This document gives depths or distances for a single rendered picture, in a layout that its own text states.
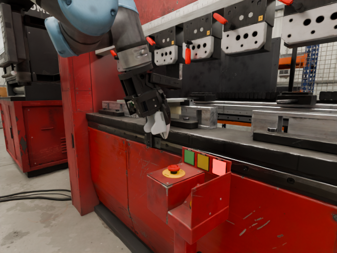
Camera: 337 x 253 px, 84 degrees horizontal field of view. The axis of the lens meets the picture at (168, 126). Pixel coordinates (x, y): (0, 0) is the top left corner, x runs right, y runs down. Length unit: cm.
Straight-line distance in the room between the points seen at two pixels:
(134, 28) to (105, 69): 129
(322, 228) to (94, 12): 66
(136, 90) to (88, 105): 122
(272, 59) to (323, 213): 89
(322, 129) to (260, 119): 17
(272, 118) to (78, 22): 61
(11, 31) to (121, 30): 132
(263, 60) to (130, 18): 98
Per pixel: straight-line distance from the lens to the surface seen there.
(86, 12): 29
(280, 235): 70
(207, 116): 83
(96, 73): 170
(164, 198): 56
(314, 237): 67
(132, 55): 46
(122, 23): 46
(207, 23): 86
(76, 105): 164
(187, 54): 85
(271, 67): 129
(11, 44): 171
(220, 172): 59
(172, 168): 59
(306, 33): 70
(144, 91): 49
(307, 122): 70
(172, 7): 103
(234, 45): 77
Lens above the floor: 103
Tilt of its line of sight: 10 degrees down
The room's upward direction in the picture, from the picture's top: straight up
